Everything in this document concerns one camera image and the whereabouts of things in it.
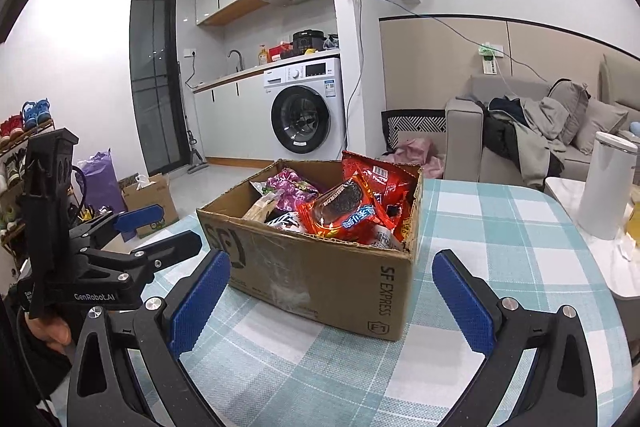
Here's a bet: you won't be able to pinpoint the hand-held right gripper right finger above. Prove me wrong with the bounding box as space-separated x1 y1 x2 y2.
431 249 599 427

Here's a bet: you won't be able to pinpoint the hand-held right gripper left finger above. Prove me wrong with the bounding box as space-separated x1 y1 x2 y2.
66 249 232 427

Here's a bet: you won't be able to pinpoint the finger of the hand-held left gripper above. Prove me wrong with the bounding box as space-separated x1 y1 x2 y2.
130 229 204 281
69 204 166 249

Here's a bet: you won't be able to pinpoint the white noodle snack bag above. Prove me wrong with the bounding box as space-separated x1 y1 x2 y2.
264 211 307 234
367 226 407 254

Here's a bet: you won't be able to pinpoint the beige cracker packet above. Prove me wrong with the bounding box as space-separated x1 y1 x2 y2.
244 193 282 224

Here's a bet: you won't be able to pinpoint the brown cardboard box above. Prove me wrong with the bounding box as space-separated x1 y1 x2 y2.
196 158 425 342

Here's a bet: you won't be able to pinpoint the purple snack bag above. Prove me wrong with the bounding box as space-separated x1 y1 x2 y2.
266 168 322 214

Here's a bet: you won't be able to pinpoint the red cone crisp bag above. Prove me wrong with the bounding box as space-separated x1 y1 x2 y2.
341 150 419 229

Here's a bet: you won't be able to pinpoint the red chocolate cookie packet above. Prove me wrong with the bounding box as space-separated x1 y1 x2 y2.
294 176 397 244

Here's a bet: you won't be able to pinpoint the person's left hand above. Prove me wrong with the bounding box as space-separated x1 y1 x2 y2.
24 316 75 357

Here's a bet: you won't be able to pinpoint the small printed cardboard box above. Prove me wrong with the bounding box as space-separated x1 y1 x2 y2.
117 173 180 240

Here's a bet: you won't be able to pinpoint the shoe rack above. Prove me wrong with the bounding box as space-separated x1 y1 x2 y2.
0 119 87 275

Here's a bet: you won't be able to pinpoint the purple plastic bag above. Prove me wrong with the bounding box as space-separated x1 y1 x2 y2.
74 149 127 244

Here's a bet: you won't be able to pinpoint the teal checked tablecloth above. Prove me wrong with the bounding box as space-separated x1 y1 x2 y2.
106 178 624 427

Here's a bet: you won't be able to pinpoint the floor mop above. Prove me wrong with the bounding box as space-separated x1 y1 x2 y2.
181 61 212 174

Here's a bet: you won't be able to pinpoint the red shoes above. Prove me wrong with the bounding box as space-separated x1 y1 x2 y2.
0 114 26 141

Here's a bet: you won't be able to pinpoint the blue shoes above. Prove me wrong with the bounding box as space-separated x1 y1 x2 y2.
20 98 52 131

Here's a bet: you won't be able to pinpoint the white base cabinets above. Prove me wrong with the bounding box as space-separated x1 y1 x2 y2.
192 76 274 161

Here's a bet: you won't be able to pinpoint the dark glass door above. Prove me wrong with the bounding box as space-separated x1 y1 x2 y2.
129 0 184 176

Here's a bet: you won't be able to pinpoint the pink cloth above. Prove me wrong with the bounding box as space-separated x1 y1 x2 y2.
384 136 447 180

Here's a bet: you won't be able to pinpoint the grey sofa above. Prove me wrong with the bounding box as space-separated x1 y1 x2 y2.
444 54 640 194

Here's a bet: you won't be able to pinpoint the low side table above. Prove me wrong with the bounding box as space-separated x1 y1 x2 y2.
543 176 640 304

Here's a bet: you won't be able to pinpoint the black jacket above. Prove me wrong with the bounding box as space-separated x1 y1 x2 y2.
481 96 527 181

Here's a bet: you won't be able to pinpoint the black patterned basket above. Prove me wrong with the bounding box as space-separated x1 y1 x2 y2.
380 109 448 156

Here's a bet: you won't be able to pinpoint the white cylindrical bin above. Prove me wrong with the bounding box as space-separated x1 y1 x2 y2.
576 131 640 242

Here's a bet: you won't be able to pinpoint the white washing machine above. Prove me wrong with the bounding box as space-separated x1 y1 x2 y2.
263 56 348 161

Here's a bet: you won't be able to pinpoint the grey jacket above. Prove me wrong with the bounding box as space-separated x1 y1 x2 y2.
514 96 569 181

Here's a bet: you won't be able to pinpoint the grey cushion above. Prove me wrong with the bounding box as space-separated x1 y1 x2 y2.
547 79 592 146
572 98 629 156

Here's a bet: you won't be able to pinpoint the black pressure cooker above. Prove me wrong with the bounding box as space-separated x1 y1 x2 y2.
292 29 328 56

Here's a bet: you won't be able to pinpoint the white wall power strip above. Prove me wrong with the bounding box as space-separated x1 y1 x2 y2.
476 41 504 76

